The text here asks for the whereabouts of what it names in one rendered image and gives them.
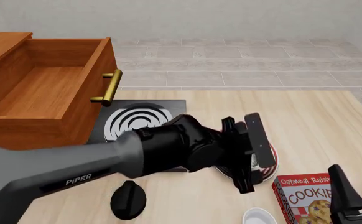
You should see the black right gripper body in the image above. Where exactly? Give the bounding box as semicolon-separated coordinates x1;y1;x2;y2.
329;205;362;224

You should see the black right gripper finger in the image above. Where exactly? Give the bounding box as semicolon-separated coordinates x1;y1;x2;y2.
327;164;362;213

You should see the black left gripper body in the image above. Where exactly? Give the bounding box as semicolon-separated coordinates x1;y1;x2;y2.
220;116;257;195

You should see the black patterned bowl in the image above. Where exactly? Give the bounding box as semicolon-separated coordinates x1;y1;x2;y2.
249;152;261;170

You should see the white plate with red rings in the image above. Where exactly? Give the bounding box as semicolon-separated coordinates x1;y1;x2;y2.
214;139;280;181

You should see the small white bowl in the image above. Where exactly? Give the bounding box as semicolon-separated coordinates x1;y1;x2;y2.
242;207;278;224

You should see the flat black stove plate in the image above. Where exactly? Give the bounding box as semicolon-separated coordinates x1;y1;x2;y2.
87;99;188;174

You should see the wooden cabinet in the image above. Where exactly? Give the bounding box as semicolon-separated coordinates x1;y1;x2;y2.
0;32;34;72

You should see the oatmeal raisin cookies box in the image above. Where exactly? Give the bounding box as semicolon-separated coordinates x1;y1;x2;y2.
271;172;335;224

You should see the round black stove knob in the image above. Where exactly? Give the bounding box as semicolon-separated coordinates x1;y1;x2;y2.
109;179;147;221

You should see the wooden drawer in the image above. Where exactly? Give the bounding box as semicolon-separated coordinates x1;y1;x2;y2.
0;37;118;151

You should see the brass drawer handle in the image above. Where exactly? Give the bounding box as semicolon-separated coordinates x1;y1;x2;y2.
90;69;123;108

